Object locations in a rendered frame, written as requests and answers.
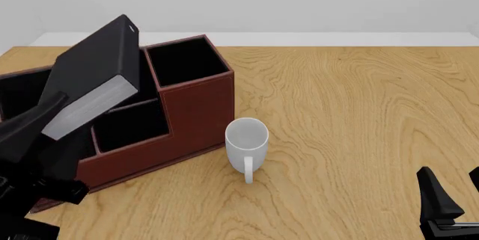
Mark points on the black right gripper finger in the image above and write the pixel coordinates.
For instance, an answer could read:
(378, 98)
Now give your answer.
(476, 179)
(436, 198)

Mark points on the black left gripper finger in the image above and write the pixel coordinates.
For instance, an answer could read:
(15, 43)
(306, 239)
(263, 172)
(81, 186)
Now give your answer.
(60, 161)
(26, 130)

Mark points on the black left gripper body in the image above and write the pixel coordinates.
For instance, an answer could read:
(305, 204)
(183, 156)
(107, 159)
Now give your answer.
(56, 191)

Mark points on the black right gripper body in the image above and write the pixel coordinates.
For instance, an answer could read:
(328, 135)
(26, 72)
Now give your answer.
(449, 230)

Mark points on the black hardcover book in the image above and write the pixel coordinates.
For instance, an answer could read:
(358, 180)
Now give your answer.
(97, 63)

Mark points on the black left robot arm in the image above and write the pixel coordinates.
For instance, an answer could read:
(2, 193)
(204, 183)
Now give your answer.
(26, 230)

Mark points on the red-brown desk caddy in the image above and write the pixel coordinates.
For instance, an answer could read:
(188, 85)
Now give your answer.
(194, 116)

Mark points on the white ceramic mug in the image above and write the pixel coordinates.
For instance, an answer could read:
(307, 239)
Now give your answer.
(247, 150)

